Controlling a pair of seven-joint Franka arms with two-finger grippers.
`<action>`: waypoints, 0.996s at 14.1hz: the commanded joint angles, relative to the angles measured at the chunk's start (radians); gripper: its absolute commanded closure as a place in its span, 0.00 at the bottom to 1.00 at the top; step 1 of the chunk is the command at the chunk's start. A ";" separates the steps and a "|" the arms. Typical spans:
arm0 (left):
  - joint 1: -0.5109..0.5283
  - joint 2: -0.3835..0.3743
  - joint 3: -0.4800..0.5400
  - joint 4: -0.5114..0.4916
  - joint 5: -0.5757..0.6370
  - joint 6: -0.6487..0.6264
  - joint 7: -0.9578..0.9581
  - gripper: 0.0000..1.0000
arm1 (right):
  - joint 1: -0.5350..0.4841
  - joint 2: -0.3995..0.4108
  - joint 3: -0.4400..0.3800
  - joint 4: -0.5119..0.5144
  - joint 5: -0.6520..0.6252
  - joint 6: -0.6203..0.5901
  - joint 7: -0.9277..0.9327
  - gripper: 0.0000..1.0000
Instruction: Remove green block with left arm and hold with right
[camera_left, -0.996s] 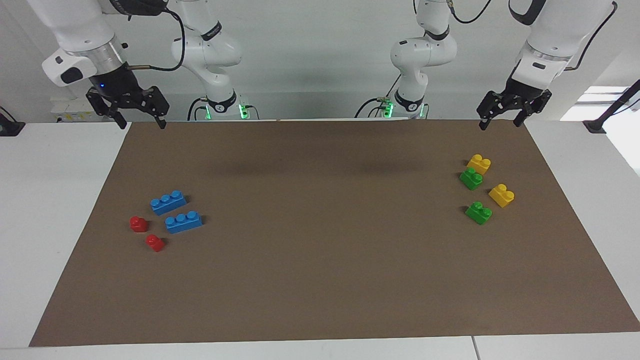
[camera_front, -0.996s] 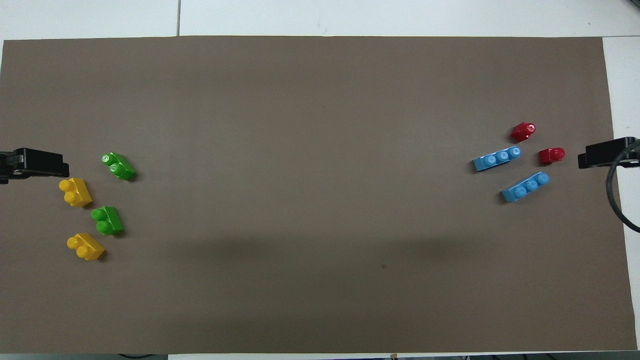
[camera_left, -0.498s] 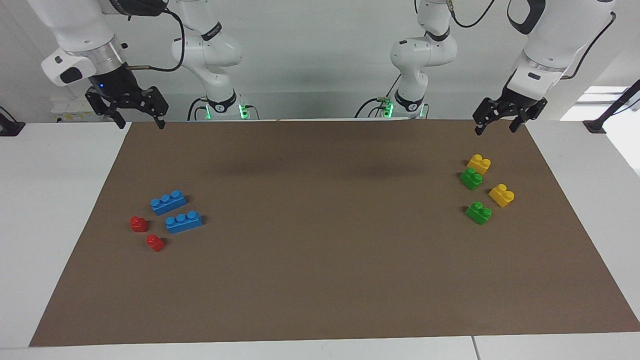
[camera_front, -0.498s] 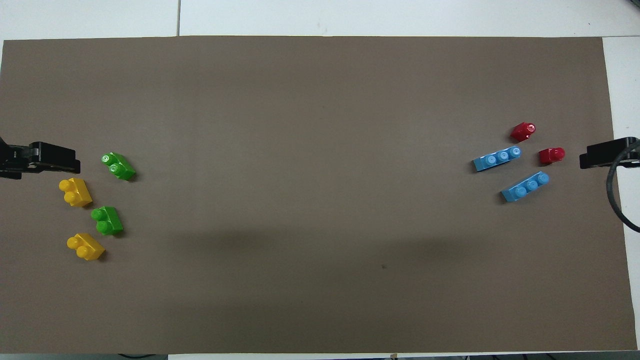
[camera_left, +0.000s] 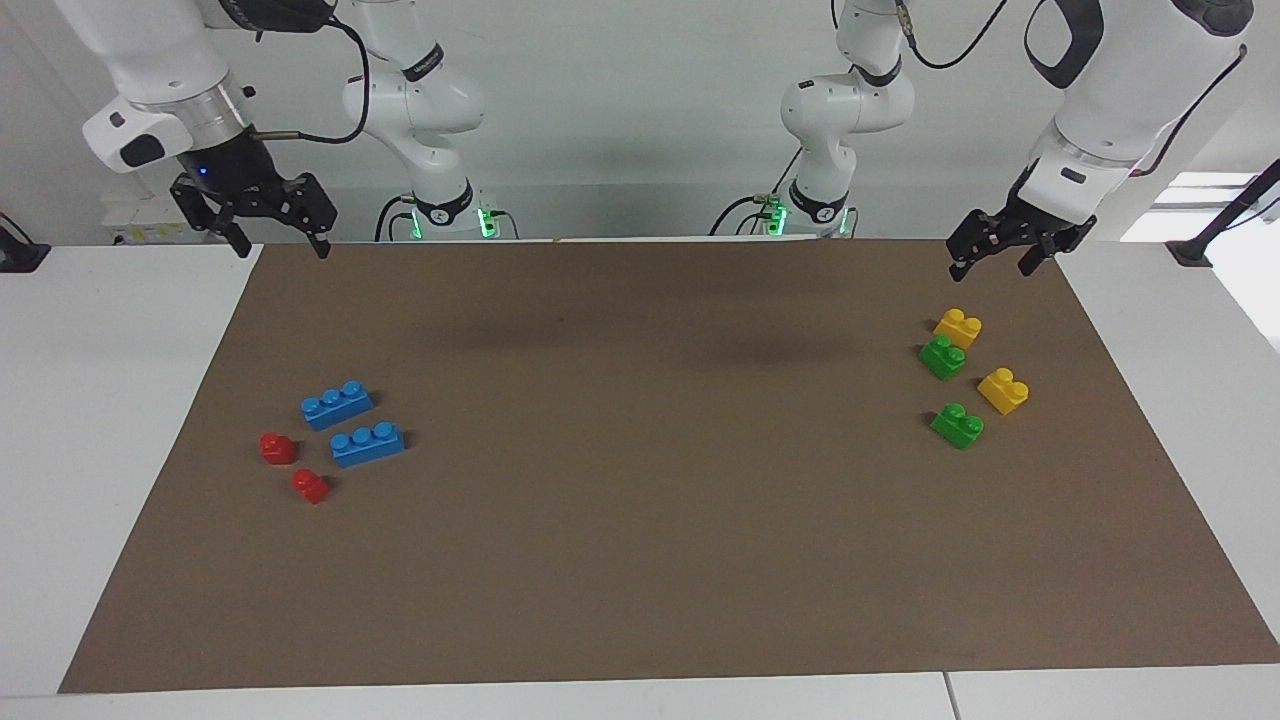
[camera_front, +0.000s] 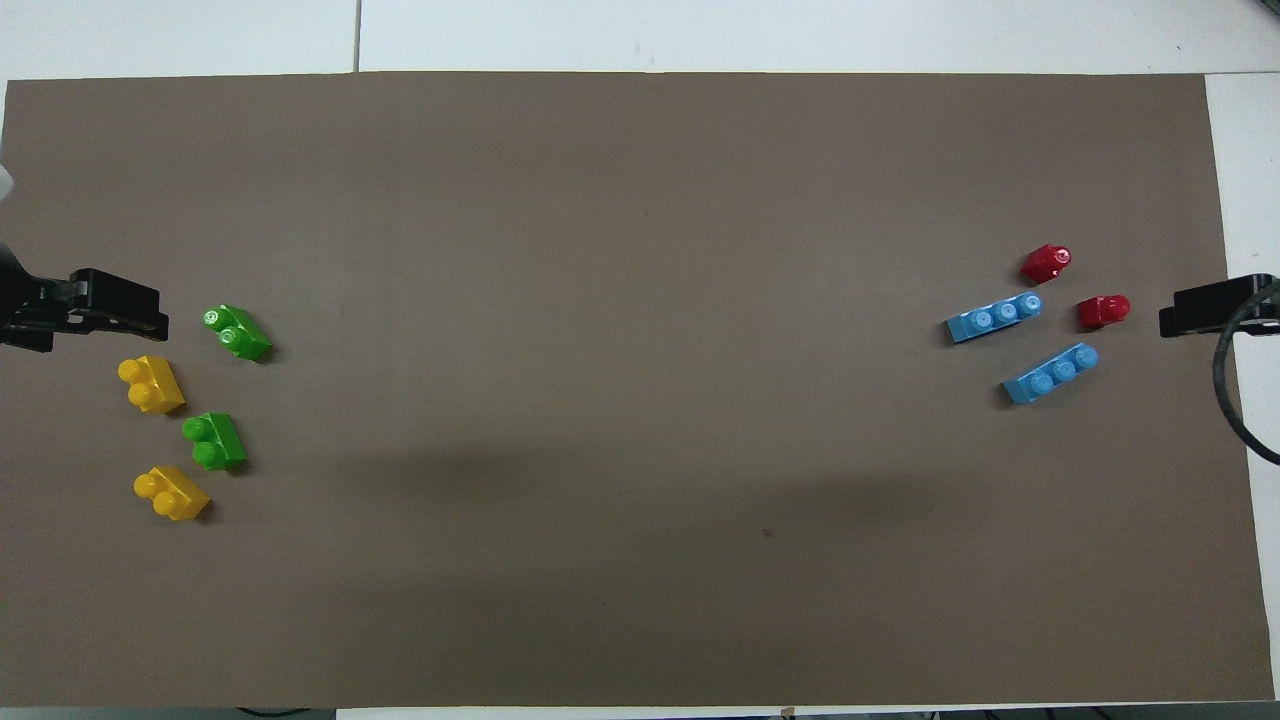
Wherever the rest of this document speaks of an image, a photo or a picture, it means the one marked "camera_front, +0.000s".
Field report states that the blue three-stud toy block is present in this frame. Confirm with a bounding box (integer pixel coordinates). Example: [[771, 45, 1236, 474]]
[[945, 292, 1043, 345], [1002, 343, 1100, 406]]

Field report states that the green two-stud toy block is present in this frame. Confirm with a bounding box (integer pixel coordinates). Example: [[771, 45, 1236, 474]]
[[182, 412, 248, 472], [202, 304, 273, 363]]

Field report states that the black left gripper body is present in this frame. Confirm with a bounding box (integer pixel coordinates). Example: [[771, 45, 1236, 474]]
[[0, 240, 56, 354]]

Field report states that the brown table mat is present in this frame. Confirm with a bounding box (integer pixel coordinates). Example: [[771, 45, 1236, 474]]
[[0, 72, 1277, 709]]

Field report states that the red one-stud toy block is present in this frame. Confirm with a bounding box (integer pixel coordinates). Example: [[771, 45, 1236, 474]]
[[1020, 244, 1073, 286], [1077, 294, 1132, 331]]

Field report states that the yellow two-stud toy block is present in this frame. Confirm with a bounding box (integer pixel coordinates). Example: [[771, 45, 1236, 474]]
[[133, 466, 212, 523], [117, 356, 186, 415]]

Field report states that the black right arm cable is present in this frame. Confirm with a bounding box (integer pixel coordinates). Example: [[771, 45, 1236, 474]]
[[1210, 283, 1280, 467]]

